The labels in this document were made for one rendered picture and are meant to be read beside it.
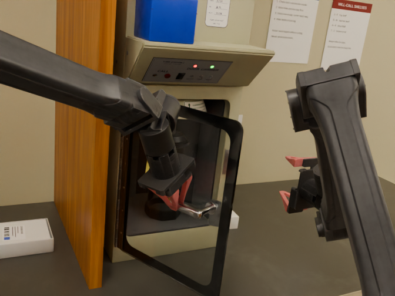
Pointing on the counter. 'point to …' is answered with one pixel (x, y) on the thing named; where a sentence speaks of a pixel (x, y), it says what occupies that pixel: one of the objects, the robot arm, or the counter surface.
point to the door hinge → (117, 189)
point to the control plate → (218, 70)
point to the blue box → (166, 20)
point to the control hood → (137, 50)
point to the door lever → (196, 209)
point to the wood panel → (83, 134)
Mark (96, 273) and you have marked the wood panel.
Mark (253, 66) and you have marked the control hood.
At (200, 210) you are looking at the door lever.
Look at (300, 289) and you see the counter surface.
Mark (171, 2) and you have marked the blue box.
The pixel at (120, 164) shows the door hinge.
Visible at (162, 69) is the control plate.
